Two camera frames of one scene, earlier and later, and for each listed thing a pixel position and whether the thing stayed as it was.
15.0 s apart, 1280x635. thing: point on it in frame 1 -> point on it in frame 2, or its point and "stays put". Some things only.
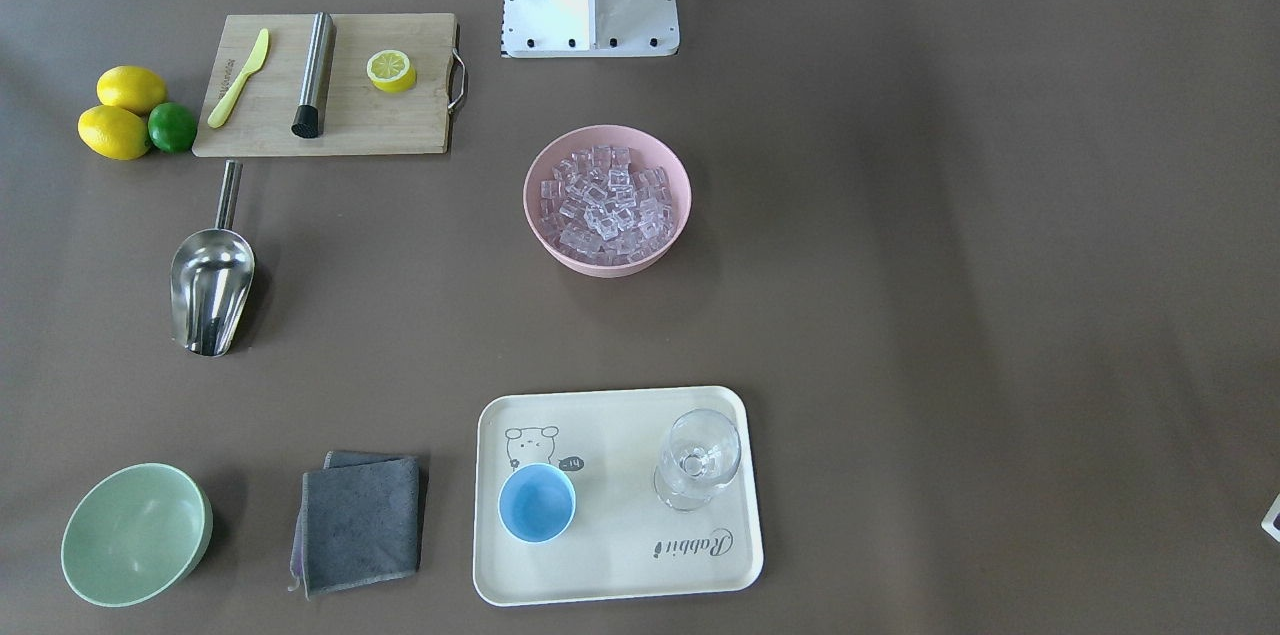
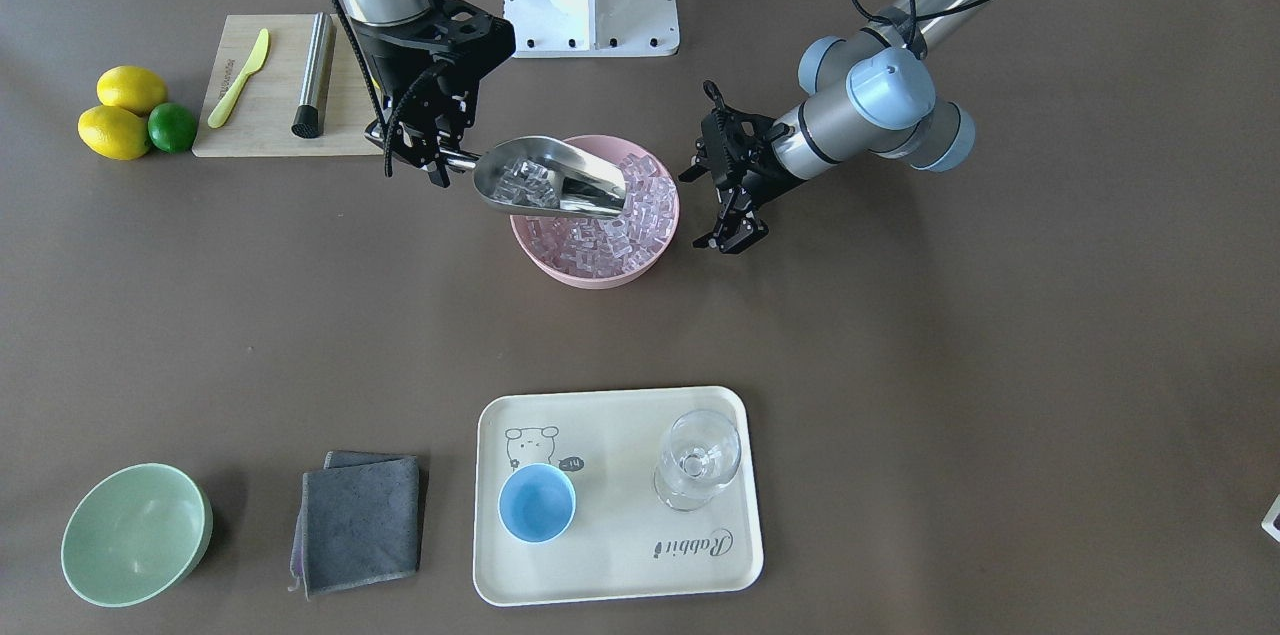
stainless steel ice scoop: [211, 276] -> [542, 174]
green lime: [172, 127] stays put
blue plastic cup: [537, 503] stays put
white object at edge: [1271, 522] stays put
